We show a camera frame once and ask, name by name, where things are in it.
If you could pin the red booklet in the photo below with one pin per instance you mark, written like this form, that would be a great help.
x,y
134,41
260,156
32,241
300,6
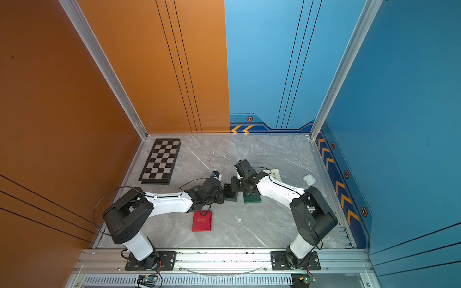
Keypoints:
x,y
202,222

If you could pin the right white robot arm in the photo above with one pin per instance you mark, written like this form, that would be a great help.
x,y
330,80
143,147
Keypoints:
x,y
313,216

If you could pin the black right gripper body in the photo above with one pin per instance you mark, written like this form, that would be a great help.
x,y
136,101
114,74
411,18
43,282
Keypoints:
x,y
239,185

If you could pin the clear plastic earphone case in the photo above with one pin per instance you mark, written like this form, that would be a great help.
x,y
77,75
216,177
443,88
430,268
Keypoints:
x,y
309,180

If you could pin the black white chessboard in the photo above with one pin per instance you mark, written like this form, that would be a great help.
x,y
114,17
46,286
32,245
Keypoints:
x,y
160,163

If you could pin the aluminium corner post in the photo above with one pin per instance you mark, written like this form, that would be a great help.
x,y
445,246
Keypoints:
x,y
86,34
358,36

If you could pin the green jewelry box base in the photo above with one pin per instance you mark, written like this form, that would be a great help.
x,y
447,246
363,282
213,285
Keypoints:
x,y
229,194

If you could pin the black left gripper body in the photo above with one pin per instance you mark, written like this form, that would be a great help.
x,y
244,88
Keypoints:
x,y
218,198

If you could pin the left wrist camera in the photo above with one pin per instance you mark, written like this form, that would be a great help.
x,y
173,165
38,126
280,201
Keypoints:
x,y
217,175

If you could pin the left circuit board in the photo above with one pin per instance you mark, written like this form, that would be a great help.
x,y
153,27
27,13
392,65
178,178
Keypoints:
x,y
148,281

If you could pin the aluminium corner post right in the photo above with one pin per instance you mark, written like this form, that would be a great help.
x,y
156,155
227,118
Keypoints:
x,y
358,36

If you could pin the circuit board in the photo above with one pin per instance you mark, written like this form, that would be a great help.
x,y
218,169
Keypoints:
x,y
302,280
148,281

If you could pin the green booklet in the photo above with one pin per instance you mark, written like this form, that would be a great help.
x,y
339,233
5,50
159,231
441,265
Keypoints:
x,y
252,198

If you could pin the aluminium corner post left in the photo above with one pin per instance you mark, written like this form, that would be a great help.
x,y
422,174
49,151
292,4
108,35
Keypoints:
x,y
86,34

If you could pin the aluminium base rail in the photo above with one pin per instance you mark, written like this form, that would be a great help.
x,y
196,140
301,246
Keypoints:
x,y
214,262

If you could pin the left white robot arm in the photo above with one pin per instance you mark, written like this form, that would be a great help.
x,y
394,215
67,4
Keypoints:
x,y
126,217

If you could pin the right circuit board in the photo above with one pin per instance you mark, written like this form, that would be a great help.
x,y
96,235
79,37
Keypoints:
x,y
302,280

